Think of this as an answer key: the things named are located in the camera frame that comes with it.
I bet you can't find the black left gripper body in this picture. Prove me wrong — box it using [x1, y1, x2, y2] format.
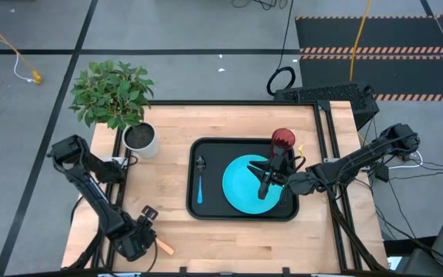
[111, 205, 160, 263]

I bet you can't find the black perforated computer case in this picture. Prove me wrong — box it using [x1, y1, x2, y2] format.
[272, 82, 381, 132]

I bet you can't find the yellow hanging cable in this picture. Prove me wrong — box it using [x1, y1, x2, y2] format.
[348, 0, 373, 83]

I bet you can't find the black hazard-striped floor mat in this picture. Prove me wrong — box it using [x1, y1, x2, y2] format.
[294, 14, 443, 55]
[298, 55, 443, 102]

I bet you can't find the spoon with blue handle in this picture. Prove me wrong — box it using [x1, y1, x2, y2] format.
[195, 155, 208, 205]

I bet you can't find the black rectangular serving tray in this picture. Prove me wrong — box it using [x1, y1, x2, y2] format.
[185, 136, 301, 222]

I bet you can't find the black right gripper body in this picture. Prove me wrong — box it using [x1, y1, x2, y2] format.
[258, 147, 297, 201]

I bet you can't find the fork with orange handle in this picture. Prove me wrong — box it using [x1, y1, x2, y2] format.
[155, 237, 176, 257]

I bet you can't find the red faceted plastic cup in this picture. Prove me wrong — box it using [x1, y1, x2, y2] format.
[269, 127, 297, 159]

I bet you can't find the black aluminium table frame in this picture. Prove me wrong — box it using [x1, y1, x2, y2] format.
[66, 99, 391, 277]

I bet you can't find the white plant pot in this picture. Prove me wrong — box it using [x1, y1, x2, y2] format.
[121, 121, 161, 160]

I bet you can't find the yellow floor cable with plug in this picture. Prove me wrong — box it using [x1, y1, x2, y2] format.
[0, 12, 44, 85]

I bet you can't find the green leafy plant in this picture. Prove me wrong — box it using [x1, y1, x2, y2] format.
[68, 58, 156, 132]

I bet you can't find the black hanging cable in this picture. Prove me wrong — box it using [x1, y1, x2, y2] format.
[265, 0, 297, 98]

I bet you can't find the teal round plate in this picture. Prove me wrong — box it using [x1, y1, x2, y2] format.
[221, 154, 285, 215]

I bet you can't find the white floor cable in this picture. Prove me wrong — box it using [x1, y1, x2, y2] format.
[0, 0, 36, 83]

